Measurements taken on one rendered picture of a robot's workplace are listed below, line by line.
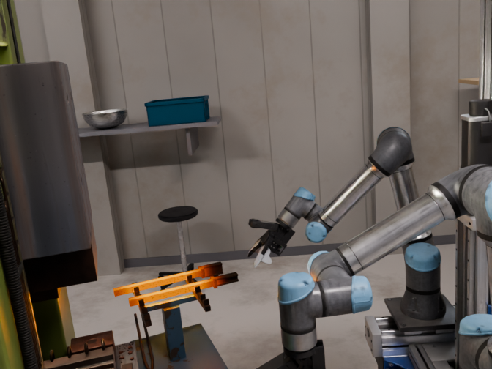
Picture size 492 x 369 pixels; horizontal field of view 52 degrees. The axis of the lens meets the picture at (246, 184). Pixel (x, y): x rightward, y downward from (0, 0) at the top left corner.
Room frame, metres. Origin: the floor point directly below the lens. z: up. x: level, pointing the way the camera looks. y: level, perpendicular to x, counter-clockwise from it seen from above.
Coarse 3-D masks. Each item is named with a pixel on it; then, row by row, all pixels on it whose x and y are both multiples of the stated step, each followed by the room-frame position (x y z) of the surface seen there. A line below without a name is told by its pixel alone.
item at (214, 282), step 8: (232, 272) 1.86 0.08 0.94; (208, 280) 1.81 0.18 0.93; (216, 280) 1.80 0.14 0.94; (224, 280) 1.83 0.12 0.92; (232, 280) 1.83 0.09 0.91; (168, 288) 1.77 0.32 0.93; (176, 288) 1.76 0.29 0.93; (184, 288) 1.76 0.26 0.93; (192, 288) 1.77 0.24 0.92; (144, 296) 1.72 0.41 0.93; (152, 296) 1.72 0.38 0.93; (160, 296) 1.73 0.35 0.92; (168, 296) 1.74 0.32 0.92; (136, 304) 1.70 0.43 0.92
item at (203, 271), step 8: (208, 264) 1.95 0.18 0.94; (216, 264) 1.94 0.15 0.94; (184, 272) 1.91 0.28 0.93; (192, 272) 1.90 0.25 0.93; (200, 272) 1.91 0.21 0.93; (208, 272) 1.93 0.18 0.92; (216, 272) 1.94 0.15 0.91; (152, 280) 1.86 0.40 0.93; (160, 280) 1.85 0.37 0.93; (168, 280) 1.86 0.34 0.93; (176, 280) 1.88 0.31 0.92; (120, 288) 1.81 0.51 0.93; (128, 288) 1.81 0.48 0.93; (144, 288) 1.83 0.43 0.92
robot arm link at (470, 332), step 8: (464, 320) 1.17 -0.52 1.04; (472, 320) 1.17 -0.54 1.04; (480, 320) 1.16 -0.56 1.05; (488, 320) 1.16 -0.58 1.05; (464, 328) 1.14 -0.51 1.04; (472, 328) 1.13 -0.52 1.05; (480, 328) 1.11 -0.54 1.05; (488, 328) 1.11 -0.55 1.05; (464, 336) 1.14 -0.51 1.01; (472, 336) 1.12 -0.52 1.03; (480, 336) 1.11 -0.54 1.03; (488, 336) 1.10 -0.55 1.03; (464, 344) 1.14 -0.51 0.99; (472, 344) 1.12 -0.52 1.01; (480, 344) 1.10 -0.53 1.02; (464, 352) 1.14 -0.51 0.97; (472, 352) 1.11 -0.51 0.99; (480, 352) 1.08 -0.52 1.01; (464, 360) 1.14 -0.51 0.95; (472, 360) 1.11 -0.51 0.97; (464, 368) 1.14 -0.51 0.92; (472, 368) 1.12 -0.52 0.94
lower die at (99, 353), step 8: (88, 352) 1.27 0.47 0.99; (96, 352) 1.26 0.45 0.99; (104, 352) 1.26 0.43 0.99; (112, 352) 1.24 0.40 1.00; (48, 360) 1.25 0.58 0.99; (56, 360) 1.24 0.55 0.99; (64, 360) 1.24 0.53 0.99; (72, 360) 1.23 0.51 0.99; (80, 360) 1.22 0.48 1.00; (80, 368) 1.18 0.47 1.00; (88, 368) 1.18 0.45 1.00; (96, 368) 1.18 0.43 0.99; (104, 368) 1.19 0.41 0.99; (112, 368) 1.18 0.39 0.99
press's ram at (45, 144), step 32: (32, 64) 1.04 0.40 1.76; (64, 64) 1.22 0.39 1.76; (0, 96) 1.02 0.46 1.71; (32, 96) 1.03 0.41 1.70; (64, 96) 1.05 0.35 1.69; (0, 128) 1.02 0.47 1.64; (32, 128) 1.03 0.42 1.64; (64, 128) 1.05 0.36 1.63; (32, 160) 1.03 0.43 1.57; (64, 160) 1.04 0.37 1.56; (32, 192) 1.03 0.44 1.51; (64, 192) 1.04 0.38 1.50; (32, 224) 1.02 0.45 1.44; (64, 224) 1.04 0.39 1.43; (32, 256) 1.02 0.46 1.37
